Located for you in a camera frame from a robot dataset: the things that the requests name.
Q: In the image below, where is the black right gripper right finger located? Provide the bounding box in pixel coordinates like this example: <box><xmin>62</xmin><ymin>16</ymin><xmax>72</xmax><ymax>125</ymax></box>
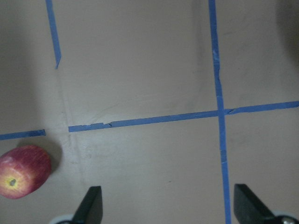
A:
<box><xmin>234</xmin><ymin>183</ymin><xmax>299</xmax><ymax>224</ymax></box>

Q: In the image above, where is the red apple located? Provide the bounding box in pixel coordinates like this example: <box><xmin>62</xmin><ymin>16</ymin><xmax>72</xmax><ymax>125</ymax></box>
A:
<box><xmin>0</xmin><ymin>145</ymin><xmax>52</xmax><ymax>199</ymax></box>

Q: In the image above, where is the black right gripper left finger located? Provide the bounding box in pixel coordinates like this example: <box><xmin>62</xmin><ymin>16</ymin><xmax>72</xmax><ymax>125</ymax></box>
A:
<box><xmin>72</xmin><ymin>186</ymin><xmax>103</xmax><ymax>224</ymax></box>

